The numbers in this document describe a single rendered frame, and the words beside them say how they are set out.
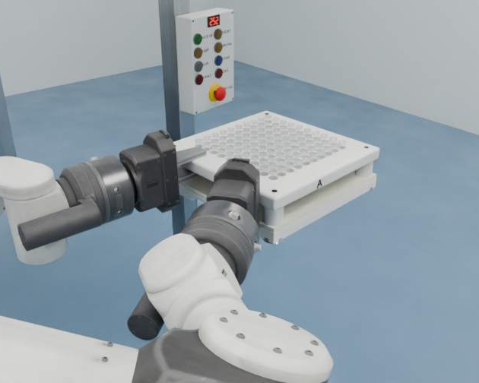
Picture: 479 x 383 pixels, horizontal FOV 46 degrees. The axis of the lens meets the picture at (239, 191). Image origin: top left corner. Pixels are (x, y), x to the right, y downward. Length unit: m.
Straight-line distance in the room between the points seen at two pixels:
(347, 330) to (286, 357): 1.89
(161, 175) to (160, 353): 0.54
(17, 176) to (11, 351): 0.47
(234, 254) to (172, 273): 0.12
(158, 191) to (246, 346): 0.53
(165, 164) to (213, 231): 0.22
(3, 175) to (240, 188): 0.29
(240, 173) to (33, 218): 0.26
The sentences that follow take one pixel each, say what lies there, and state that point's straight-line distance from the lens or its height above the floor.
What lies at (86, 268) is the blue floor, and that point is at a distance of 2.55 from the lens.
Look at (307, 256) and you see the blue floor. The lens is 2.56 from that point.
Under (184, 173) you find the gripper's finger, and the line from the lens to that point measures 0.84.
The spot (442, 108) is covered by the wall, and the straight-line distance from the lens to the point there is 4.26.
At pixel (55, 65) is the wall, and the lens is 5.09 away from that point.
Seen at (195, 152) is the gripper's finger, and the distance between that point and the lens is 0.84.
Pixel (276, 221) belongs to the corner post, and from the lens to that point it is 0.76.
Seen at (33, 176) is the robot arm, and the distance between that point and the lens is 0.73.
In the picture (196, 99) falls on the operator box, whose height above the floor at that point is 0.94.
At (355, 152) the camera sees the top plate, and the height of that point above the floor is 1.08.
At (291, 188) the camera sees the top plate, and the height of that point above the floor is 1.08.
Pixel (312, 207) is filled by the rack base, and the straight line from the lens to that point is 0.81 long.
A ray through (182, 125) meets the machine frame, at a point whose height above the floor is 0.85.
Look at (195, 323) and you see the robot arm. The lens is 0.46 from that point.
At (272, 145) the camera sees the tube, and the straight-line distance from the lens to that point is 0.86.
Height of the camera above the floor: 1.43
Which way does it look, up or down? 28 degrees down
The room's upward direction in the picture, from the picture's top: straight up
